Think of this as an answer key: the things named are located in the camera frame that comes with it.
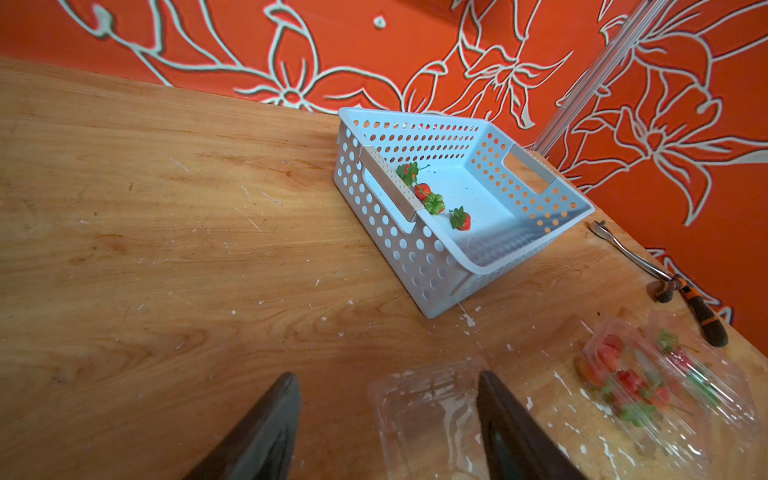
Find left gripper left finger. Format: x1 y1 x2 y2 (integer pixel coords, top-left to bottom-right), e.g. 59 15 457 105
185 372 302 479

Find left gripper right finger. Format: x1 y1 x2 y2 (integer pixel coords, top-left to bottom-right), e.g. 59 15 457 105
476 370 586 480

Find clear clamshell container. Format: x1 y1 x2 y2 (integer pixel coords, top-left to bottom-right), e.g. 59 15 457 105
643 310 762 440
574 318 711 479
368 356 489 479

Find pile of strawberries in basket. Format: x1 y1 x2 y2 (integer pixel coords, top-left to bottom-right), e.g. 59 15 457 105
396 162 471 231

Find blue perforated plastic basket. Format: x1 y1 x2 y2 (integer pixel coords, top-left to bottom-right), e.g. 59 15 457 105
333 107 594 319

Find orange handled pliers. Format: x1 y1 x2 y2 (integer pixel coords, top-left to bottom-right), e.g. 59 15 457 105
589 221 729 348

